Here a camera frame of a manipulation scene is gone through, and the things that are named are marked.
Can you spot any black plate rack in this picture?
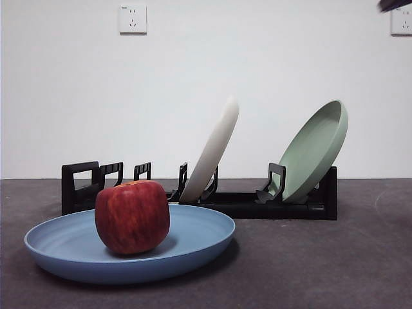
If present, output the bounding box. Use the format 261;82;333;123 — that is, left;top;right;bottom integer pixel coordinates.
61;160;338;221

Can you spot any green plate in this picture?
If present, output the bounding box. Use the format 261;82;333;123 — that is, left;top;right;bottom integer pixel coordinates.
277;99;350;204

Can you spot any white wall socket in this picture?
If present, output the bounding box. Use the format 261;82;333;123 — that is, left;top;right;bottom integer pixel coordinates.
390;6;412;36
119;3;148;35

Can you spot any white plate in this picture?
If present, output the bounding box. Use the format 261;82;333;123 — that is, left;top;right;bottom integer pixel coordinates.
179;95;240;203

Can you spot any red apple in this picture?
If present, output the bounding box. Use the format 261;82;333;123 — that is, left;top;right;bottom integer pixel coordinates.
94;180;171;256

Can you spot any blue plate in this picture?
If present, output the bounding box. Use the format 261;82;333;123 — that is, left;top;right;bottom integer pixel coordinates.
24;203;236;285

